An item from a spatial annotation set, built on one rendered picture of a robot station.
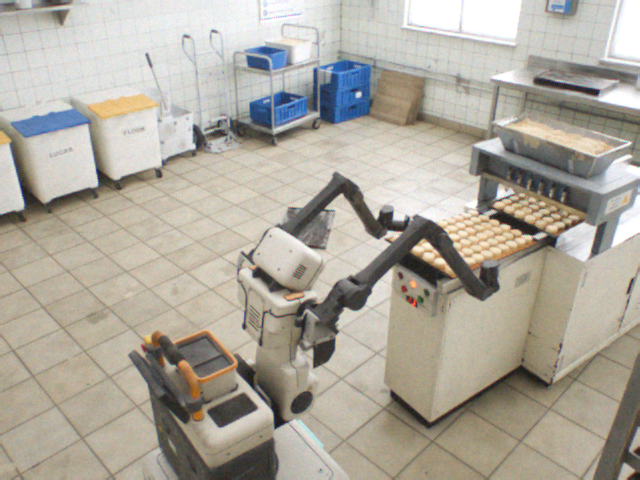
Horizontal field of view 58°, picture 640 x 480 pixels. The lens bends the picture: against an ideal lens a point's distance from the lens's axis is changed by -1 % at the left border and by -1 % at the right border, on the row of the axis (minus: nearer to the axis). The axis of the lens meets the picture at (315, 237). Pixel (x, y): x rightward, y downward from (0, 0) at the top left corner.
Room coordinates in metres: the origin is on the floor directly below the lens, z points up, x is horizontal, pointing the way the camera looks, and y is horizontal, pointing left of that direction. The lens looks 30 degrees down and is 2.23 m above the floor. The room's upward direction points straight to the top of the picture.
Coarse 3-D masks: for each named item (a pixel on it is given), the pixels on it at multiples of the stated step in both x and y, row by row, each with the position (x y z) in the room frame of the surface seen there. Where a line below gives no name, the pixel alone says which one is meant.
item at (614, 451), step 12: (636, 360) 0.68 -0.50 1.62; (636, 372) 0.67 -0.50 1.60; (636, 384) 0.67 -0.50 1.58; (624, 396) 0.68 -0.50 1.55; (636, 396) 0.66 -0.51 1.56; (624, 408) 0.67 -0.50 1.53; (636, 408) 0.66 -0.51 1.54; (624, 420) 0.67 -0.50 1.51; (636, 420) 0.66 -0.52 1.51; (612, 432) 0.68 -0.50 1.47; (624, 432) 0.66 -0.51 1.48; (612, 444) 0.67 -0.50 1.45; (624, 444) 0.66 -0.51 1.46; (600, 456) 0.68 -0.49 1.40; (612, 456) 0.66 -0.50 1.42; (624, 456) 0.67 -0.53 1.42; (600, 468) 0.67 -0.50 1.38; (612, 468) 0.66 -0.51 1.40
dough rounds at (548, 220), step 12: (504, 204) 2.64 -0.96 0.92; (516, 204) 2.64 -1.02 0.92; (528, 204) 2.65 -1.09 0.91; (540, 204) 2.64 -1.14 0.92; (516, 216) 2.53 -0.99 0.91; (528, 216) 2.51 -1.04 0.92; (540, 216) 2.51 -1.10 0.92; (552, 216) 2.51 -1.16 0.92; (564, 216) 2.52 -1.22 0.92; (576, 216) 2.50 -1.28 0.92; (540, 228) 2.42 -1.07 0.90; (552, 228) 2.38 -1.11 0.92; (564, 228) 2.41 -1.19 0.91
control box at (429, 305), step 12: (396, 276) 2.17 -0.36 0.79; (408, 276) 2.11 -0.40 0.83; (420, 276) 2.10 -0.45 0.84; (396, 288) 2.17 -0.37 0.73; (408, 288) 2.11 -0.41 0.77; (420, 288) 2.05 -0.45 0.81; (432, 288) 2.01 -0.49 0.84; (408, 300) 2.10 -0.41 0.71; (432, 300) 1.99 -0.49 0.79; (432, 312) 1.99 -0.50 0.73
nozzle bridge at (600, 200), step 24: (480, 144) 2.81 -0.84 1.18; (480, 168) 2.77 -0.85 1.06; (504, 168) 2.72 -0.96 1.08; (528, 168) 2.52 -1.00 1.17; (552, 168) 2.50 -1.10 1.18; (480, 192) 2.85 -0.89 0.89; (528, 192) 2.54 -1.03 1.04; (576, 192) 2.40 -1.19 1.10; (600, 192) 2.23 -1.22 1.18; (624, 192) 2.33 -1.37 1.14; (600, 216) 2.23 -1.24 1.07; (600, 240) 2.28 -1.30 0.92
